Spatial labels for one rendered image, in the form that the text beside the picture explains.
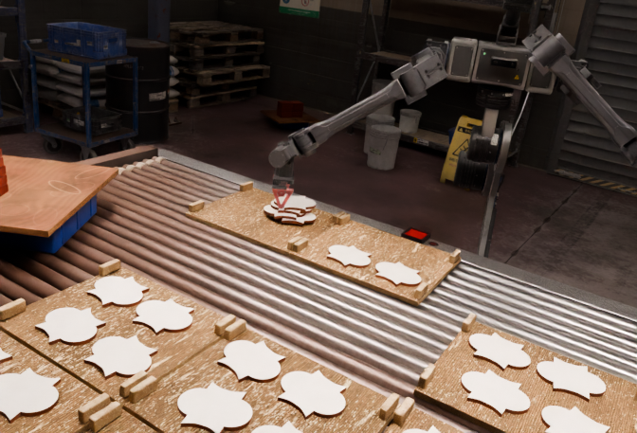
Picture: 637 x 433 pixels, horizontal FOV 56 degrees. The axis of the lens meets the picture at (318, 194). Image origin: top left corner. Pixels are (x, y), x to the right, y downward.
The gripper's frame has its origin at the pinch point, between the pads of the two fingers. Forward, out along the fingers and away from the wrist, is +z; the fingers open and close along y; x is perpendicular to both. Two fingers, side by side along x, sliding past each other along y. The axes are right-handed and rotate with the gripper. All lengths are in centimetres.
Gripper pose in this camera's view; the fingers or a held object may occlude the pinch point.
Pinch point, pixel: (281, 200)
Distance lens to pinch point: 200.7
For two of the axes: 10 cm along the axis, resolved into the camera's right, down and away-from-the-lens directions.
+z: -1.2, 9.3, 3.5
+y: 0.5, 3.6, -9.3
